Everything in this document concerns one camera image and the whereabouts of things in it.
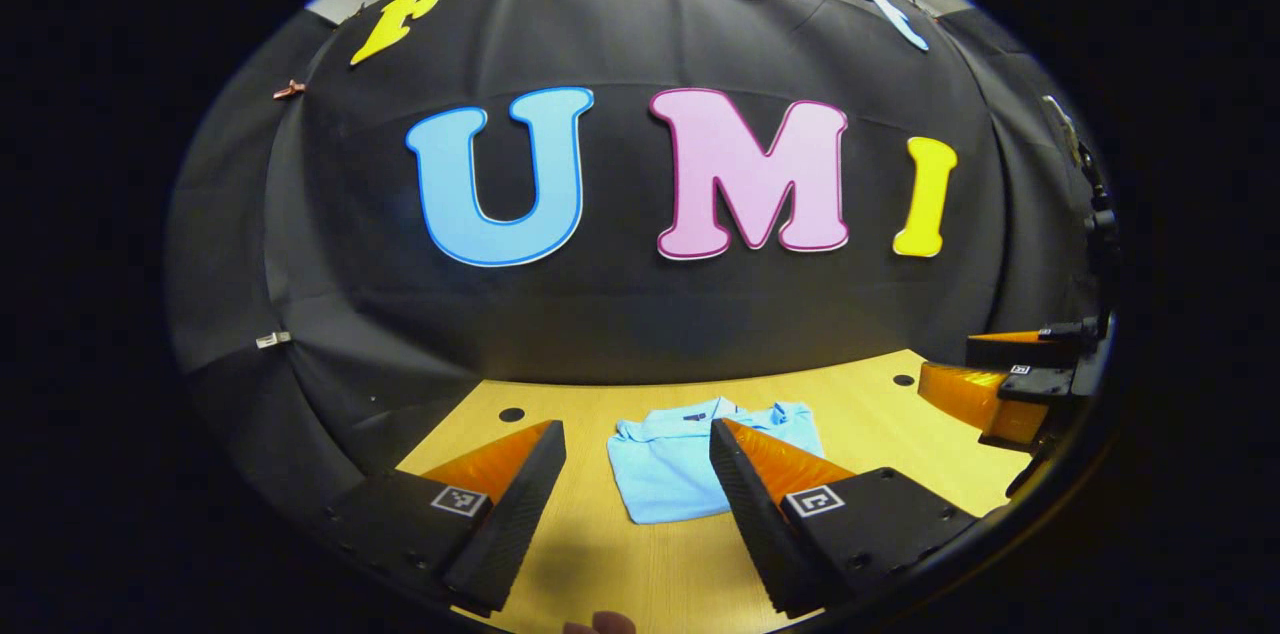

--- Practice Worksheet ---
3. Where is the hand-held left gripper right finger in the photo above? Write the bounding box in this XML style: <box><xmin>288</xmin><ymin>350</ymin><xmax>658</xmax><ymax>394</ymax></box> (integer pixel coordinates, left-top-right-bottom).
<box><xmin>708</xmin><ymin>417</ymin><xmax>979</xmax><ymax>620</ymax></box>

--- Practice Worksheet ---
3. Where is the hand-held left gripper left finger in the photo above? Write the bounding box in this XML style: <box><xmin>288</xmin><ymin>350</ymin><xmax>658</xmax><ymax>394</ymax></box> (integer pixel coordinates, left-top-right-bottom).
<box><xmin>322</xmin><ymin>419</ymin><xmax>568</xmax><ymax>618</ymax></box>

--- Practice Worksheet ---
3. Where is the light blue T-shirt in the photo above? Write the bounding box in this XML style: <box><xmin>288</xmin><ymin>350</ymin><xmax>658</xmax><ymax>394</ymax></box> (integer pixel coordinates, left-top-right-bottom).
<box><xmin>606</xmin><ymin>398</ymin><xmax>827</xmax><ymax>526</ymax></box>

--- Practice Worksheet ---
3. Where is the black backdrop cloth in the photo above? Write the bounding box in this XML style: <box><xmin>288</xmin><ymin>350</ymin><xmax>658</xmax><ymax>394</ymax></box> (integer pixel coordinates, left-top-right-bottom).
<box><xmin>165</xmin><ymin>0</ymin><xmax>1111</xmax><ymax>515</ymax></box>

